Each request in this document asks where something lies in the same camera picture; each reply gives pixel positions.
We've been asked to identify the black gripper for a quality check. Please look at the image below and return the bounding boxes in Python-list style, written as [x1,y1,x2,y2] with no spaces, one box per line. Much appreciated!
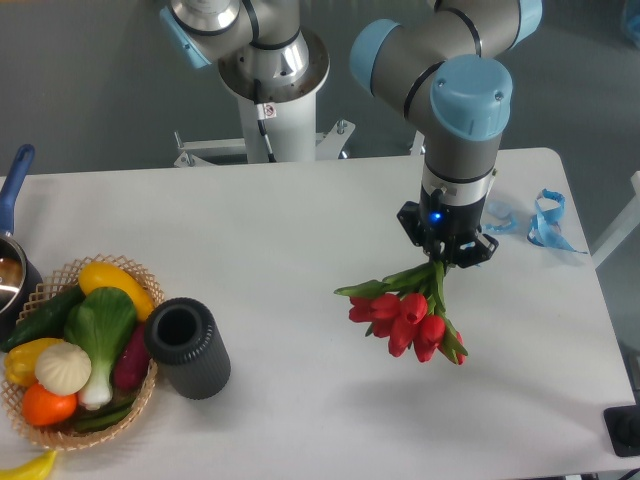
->
[397,189,499,268]

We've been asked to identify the red tulip bouquet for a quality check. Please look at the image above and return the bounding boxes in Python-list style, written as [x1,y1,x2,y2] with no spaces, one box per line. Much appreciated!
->
[334,261,468,365]

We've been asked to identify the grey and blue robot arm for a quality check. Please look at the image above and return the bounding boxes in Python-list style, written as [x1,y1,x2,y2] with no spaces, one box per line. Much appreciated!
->
[160,1,542,268]

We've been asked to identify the dark grey ribbed vase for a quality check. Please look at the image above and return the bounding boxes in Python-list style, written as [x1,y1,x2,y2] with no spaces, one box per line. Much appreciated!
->
[144,297,231,400]

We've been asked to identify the small blue ribbon piece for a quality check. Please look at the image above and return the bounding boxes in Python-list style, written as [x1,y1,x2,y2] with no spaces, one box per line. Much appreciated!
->
[483,200,518,234]

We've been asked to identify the blue ribbon strip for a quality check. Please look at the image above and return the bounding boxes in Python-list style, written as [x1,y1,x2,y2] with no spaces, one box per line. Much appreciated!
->
[527,189,587,254]

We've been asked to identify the black device at edge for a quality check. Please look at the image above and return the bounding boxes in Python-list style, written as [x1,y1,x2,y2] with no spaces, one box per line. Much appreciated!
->
[603,405,639,458]

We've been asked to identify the blue object top right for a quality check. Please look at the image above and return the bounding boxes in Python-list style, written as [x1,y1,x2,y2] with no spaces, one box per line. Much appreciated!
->
[621,0,640,48]

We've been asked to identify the purple sweet potato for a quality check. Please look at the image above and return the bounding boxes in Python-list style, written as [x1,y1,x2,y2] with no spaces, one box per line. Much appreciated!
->
[113,324,150,391]

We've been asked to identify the green bok choy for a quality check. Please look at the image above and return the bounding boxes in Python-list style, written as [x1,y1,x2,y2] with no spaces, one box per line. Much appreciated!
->
[64,287,136,411]

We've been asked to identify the green pea pods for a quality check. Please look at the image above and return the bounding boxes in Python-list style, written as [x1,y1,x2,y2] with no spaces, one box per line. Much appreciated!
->
[71,396,135,434]

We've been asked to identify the white steamed bun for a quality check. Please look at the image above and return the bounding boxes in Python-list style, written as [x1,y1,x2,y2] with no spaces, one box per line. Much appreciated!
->
[34,342,92,396]

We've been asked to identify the dark green cucumber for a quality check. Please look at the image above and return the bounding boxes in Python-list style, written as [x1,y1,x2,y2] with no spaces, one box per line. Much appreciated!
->
[1,285,85,353]

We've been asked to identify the woven wicker basket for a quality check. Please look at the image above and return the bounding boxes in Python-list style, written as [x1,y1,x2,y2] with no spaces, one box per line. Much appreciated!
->
[1,254,165,451]

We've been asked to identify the orange tangerine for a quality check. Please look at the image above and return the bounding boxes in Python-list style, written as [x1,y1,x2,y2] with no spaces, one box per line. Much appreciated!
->
[21,383,78,427]

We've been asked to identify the yellow bell pepper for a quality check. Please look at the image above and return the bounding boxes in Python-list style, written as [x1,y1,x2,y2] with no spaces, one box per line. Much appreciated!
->
[4,337,63,388]

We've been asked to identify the yellow banana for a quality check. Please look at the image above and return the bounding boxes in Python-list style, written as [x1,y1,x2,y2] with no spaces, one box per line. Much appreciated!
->
[1,451,58,480]

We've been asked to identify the white frame at right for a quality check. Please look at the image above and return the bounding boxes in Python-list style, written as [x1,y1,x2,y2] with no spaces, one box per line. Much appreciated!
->
[591,171,639,269]

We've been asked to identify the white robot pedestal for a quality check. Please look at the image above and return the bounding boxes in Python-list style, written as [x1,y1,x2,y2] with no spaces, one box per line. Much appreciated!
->
[172,27,356,168]

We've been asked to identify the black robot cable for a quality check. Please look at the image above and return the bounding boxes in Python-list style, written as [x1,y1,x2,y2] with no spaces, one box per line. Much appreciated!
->
[251,78,278,164]

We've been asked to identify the blue handled saucepan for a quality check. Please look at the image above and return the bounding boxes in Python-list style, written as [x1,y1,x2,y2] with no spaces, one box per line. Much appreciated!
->
[1,144,42,341]

